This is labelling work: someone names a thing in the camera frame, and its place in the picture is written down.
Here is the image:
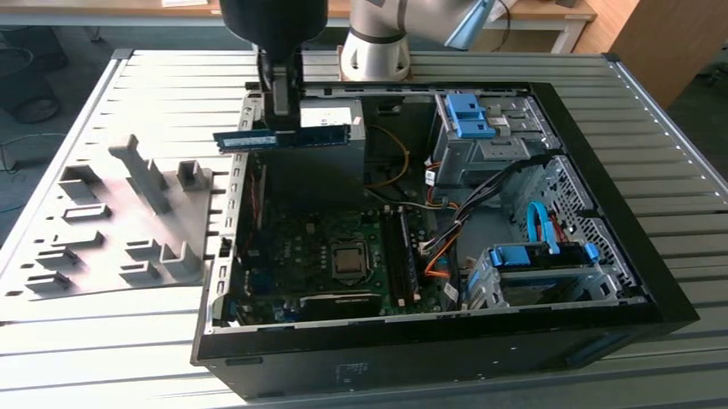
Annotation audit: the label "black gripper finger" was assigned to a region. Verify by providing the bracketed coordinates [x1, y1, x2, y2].
[254, 47, 276, 129]
[270, 44, 305, 131]

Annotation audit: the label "grey power supply unit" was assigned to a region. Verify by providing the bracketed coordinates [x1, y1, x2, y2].
[253, 98, 369, 205]

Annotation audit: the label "large blue disk carrier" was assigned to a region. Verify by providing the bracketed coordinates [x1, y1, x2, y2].
[445, 93, 497, 140]

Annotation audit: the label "green motherboard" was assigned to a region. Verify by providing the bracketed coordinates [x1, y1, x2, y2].
[236, 204, 463, 325]

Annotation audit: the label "tall silver drive cage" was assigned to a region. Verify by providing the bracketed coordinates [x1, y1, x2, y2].
[433, 92, 564, 191]

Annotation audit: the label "black wheeled object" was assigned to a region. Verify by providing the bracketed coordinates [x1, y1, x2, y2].
[0, 25, 71, 125]

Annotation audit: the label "silver CPU in socket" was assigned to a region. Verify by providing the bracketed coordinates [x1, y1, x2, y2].
[332, 245, 369, 276]

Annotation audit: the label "wooden desk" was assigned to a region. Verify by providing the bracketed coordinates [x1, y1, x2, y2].
[0, 0, 599, 55]

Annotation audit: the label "grey parts rack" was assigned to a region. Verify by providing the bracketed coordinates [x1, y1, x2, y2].
[0, 134, 229, 302]

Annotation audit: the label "black graphics card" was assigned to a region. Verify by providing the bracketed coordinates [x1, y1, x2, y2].
[297, 291, 384, 321]

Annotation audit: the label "small blue disk carrier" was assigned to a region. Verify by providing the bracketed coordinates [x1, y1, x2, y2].
[487, 245, 548, 270]

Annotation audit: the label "low silver drive cage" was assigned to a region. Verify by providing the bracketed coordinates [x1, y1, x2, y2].
[461, 242, 631, 311]

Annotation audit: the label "black open PC case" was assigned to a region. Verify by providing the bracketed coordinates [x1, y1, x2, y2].
[189, 80, 702, 401]

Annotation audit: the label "wooden cabinet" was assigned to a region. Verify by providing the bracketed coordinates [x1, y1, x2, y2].
[611, 0, 728, 110]

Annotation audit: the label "thin red wire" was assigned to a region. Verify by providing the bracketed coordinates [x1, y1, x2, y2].
[249, 170, 268, 233]

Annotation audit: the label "yellow wire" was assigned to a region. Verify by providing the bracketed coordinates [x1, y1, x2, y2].
[364, 125, 412, 189]

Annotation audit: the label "black cable bundle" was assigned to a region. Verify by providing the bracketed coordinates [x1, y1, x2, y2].
[424, 153, 555, 256]

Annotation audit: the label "orange wires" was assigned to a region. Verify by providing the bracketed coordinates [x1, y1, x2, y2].
[424, 238, 457, 281]

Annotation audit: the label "light blue data cable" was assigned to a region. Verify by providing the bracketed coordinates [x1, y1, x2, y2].
[525, 199, 564, 256]

